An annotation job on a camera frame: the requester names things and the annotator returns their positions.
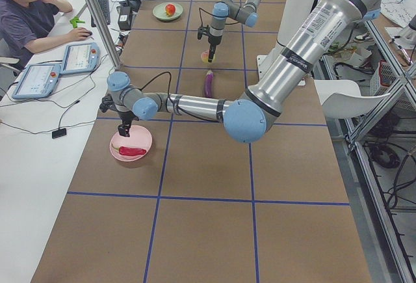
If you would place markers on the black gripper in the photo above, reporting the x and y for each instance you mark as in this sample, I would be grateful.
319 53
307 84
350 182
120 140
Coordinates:
213 41
126 118

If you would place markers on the pink yellow peach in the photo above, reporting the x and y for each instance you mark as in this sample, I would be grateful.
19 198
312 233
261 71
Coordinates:
205 57

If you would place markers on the red chili pepper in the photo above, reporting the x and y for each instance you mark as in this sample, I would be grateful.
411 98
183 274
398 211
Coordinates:
129 151

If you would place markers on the purple eggplant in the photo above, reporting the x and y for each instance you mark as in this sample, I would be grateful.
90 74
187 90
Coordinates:
208 84

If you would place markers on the red yellow pomegranate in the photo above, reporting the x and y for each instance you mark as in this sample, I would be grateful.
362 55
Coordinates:
170 9

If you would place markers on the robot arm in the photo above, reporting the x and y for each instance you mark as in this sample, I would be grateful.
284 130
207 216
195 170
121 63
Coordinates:
245 14
248 118

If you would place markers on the pink plate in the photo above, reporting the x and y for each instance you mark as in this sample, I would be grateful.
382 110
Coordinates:
140 137

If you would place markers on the small black usb hub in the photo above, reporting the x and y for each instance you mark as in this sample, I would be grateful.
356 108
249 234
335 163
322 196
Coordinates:
59 133

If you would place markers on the green plate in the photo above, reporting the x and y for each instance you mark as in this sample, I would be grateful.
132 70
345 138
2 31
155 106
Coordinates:
159 13

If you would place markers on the far teach pendant tablet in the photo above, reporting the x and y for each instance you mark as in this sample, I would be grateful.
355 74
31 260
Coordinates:
80 58

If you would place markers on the teach pendant tablet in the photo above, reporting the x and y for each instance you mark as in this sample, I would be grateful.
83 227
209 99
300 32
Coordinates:
37 81
80 58

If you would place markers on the black power adapter box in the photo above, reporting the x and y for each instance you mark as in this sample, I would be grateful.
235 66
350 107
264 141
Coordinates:
125 18

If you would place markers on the near teach pendant tablet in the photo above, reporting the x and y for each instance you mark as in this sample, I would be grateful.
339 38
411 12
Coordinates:
37 81

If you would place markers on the brown paper table mat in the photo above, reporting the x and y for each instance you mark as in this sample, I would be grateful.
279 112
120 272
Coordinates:
201 207

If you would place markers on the black keyboard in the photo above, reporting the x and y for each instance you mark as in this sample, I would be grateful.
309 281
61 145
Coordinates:
105 9

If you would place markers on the green toy on desk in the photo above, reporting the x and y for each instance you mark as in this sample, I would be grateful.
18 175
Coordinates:
75 21

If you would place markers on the white chair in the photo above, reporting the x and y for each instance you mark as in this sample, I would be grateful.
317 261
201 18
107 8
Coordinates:
342 99

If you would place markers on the seated person in blue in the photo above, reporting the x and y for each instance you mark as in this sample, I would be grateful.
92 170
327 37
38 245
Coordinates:
26 24

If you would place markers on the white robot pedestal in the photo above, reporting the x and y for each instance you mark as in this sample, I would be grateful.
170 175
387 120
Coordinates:
295 13

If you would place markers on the aluminium frame post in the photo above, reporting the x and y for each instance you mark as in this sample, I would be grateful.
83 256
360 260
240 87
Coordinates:
104 32

